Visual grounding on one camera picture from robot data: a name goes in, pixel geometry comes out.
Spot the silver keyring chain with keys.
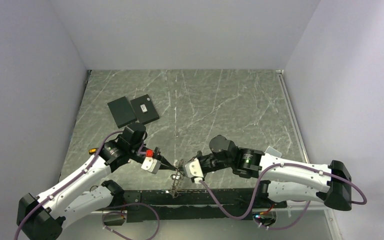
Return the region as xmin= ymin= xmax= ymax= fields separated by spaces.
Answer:
xmin=168 ymin=158 xmax=186 ymax=199

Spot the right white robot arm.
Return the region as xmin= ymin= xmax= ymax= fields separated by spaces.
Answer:
xmin=182 ymin=135 xmax=353 ymax=211

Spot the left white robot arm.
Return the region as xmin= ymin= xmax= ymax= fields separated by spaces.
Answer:
xmin=13 ymin=122 xmax=177 ymax=240

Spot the black box lid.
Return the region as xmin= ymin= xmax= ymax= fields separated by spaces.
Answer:
xmin=107 ymin=96 xmax=137 ymax=129

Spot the black box with label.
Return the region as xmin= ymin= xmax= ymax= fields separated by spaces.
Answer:
xmin=130 ymin=94 xmax=160 ymax=125

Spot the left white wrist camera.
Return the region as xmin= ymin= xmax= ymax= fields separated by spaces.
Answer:
xmin=141 ymin=157 xmax=161 ymax=174

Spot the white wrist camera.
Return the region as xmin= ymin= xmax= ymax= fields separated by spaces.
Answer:
xmin=183 ymin=157 xmax=204 ymax=185
xmin=141 ymin=157 xmax=161 ymax=174

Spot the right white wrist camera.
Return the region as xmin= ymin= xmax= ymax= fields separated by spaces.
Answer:
xmin=183 ymin=157 xmax=204 ymax=185

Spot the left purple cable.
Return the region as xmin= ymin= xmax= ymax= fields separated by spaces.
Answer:
xmin=13 ymin=130 xmax=161 ymax=240

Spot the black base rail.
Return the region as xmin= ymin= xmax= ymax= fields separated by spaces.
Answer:
xmin=102 ymin=187 xmax=287 ymax=223

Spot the aluminium frame rail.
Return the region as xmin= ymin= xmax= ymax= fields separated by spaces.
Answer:
xmin=276 ymin=69 xmax=334 ymax=210

